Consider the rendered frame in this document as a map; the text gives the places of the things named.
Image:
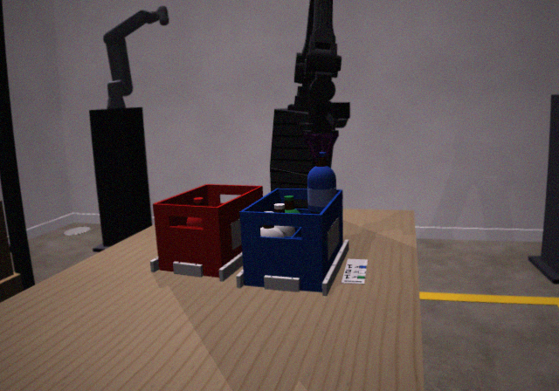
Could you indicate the blue bottle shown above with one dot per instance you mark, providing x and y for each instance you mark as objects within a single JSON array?
[{"x": 321, "y": 185}]

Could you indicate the white paper pick list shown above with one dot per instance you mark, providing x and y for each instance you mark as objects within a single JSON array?
[{"x": 355, "y": 271}]

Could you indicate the blue plastic crate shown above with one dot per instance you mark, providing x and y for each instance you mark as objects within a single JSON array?
[{"x": 307, "y": 255}]

